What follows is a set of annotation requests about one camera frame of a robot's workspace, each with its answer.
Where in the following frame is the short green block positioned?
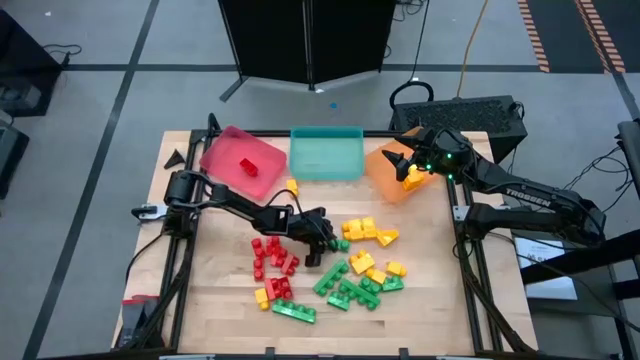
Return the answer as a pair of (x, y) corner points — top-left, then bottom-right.
(326, 291), (352, 312)
(380, 275), (406, 293)

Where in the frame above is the black screen panel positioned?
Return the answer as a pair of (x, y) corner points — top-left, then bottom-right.
(309, 0), (397, 85)
(218, 0), (311, 84)

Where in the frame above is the black triangular bracket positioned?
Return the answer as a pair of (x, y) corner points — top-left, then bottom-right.
(163, 148), (187, 170)

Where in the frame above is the black side desk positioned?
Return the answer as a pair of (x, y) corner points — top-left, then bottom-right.
(0, 9), (64, 119)

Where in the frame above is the black perforated computer case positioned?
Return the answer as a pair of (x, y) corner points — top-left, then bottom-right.
(389, 94), (529, 164)

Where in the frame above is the pink plastic bin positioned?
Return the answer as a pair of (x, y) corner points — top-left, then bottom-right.
(198, 124), (289, 202)

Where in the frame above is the black floor cable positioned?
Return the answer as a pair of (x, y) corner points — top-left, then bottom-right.
(574, 144), (632, 212)
(42, 43), (84, 67)

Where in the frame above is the orange plastic bin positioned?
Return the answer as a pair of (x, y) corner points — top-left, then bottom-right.
(363, 127), (446, 205)

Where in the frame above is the yellow rounded-corner block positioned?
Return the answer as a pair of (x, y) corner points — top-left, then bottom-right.
(374, 228), (401, 248)

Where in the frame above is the white paper sheet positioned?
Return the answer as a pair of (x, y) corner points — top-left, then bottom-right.
(513, 234), (579, 301)

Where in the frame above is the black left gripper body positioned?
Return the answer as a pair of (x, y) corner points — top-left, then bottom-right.
(288, 207), (331, 249)

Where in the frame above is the black hanging cable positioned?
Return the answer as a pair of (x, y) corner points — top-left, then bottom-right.
(408, 0), (431, 84)

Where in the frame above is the yellow hanging cable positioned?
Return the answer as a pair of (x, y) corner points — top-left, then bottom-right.
(455, 0), (490, 99)

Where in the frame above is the teal plastic bin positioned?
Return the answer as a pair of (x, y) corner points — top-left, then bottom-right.
(288, 125), (366, 182)

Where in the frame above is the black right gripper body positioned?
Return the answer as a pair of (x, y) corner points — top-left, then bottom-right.
(412, 127), (476, 182)

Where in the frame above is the long green four-stud block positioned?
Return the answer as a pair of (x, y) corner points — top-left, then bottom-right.
(338, 277), (382, 312)
(312, 257), (350, 297)
(271, 298), (318, 325)

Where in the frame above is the black coiled cable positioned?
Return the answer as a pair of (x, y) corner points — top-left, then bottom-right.
(388, 79), (435, 109)

